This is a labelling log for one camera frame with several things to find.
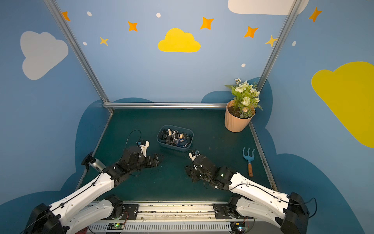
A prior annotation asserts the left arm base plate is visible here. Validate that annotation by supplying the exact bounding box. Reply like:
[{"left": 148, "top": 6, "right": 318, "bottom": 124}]
[{"left": 105, "top": 204, "right": 139, "bottom": 220}]

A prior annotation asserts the terracotta pot with flowers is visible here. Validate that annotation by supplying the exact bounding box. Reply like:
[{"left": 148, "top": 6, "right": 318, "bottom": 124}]
[{"left": 225, "top": 78, "right": 262, "bottom": 133}]

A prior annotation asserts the black rugged digital watch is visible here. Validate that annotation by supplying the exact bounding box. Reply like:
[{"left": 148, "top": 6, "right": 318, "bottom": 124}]
[{"left": 158, "top": 130, "right": 169, "bottom": 141}]

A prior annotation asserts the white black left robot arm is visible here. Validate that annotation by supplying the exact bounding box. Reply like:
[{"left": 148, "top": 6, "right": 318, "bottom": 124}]
[{"left": 22, "top": 146, "right": 162, "bottom": 234}]

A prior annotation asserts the silver black water bottle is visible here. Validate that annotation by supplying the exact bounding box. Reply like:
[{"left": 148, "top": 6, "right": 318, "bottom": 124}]
[{"left": 81, "top": 152, "right": 106, "bottom": 173}]

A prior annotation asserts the aluminium rail front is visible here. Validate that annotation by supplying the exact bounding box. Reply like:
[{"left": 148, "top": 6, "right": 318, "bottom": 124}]
[{"left": 67, "top": 200, "right": 299, "bottom": 234}]

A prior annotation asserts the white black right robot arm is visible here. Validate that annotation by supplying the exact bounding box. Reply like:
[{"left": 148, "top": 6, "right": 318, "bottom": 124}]
[{"left": 186, "top": 152, "right": 310, "bottom": 234}]

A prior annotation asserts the blue garden fork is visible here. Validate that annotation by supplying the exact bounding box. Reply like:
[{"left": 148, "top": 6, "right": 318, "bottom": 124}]
[{"left": 242, "top": 147, "right": 255, "bottom": 177}]

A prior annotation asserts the white strap chain watch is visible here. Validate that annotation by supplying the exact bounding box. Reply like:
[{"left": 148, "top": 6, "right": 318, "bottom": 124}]
[{"left": 171, "top": 130, "right": 179, "bottom": 140}]

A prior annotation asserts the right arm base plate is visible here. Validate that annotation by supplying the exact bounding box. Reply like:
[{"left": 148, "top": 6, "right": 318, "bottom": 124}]
[{"left": 213, "top": 203, "right": 254, "bottom": 220}]

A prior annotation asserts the blue plastic storage box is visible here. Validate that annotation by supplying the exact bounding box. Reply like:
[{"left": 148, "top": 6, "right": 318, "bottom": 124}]
[{"left": 156, "top": 125, "right": 194, "bottom": 152}]

